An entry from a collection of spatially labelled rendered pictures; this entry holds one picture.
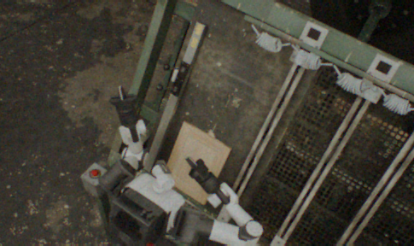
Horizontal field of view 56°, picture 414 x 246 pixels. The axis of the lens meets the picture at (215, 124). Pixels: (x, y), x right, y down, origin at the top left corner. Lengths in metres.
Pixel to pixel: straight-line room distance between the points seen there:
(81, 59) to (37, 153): 1.18
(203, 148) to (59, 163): 1.72
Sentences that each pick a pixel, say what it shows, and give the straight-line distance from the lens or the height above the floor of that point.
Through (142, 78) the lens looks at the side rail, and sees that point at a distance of 2.28.
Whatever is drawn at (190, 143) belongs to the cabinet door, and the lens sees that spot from 2.24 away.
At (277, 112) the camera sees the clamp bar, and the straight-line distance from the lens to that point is 1.98.
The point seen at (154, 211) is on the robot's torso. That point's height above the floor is 1.39.
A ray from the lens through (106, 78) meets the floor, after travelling 4.17.
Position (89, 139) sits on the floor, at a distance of 3.71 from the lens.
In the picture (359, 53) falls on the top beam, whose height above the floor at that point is 1.93.
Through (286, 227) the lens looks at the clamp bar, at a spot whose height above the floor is 1.06.
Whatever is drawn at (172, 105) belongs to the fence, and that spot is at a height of 1.30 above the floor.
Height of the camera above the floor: 3.02
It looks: 53 degrees down
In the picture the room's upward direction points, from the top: 10 degrees clockwise
